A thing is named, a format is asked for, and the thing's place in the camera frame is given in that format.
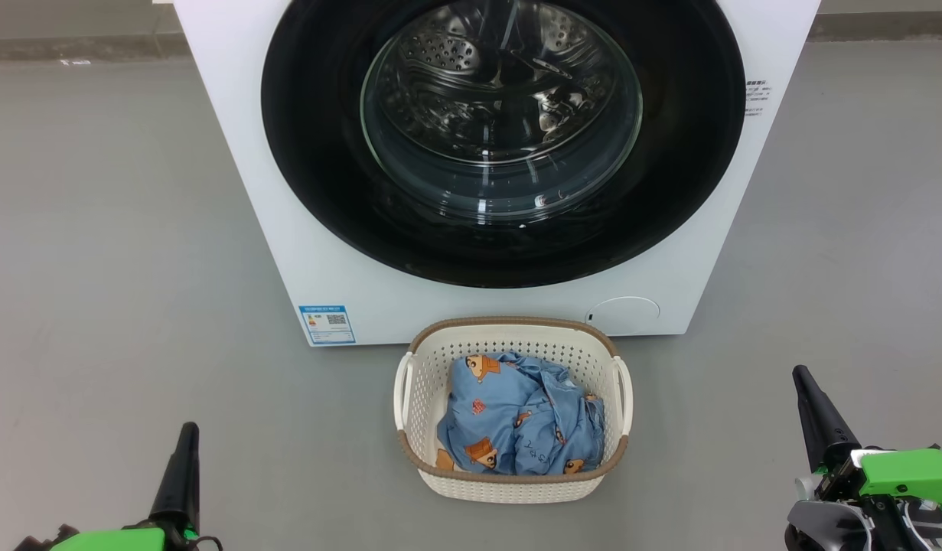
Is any cream laundry basket brown rim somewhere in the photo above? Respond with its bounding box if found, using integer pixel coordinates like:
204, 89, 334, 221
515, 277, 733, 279
393, 316, 634, 504

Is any blue cartoon print garment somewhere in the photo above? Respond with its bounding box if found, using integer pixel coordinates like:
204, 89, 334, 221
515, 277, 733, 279
436, 350, 552, 474
509, 354, 607, 477

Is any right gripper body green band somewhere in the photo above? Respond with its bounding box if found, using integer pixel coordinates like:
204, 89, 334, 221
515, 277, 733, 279
813, 446, 942, 510

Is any stainless steel washing machine drum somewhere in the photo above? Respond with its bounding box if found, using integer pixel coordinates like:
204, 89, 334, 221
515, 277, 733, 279
361, 0, 644, 223

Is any round white filter cover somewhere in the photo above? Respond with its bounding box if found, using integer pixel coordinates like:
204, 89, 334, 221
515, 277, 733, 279
585, 297, 661, 336

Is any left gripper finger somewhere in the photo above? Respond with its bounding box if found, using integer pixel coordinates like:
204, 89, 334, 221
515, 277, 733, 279
148, 422, 202, 536

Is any blue energy label sticker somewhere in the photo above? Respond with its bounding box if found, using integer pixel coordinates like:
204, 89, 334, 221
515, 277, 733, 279
298, 305, 357, 346

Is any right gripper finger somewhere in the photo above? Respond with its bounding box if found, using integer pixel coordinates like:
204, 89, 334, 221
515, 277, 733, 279
794, 365, 862, 471

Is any round black washer door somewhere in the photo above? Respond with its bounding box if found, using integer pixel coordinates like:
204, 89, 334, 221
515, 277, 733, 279
261, 0, 747, 290

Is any small printed text label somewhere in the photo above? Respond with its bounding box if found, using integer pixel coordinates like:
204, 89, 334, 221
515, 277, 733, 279
744, 77, 774, 117

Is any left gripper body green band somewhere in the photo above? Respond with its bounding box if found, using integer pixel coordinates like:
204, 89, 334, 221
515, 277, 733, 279
13, 520, 211, 551

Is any white front-load washing machine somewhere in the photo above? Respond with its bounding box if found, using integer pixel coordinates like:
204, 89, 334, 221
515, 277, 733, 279
172, 0, 822, 347

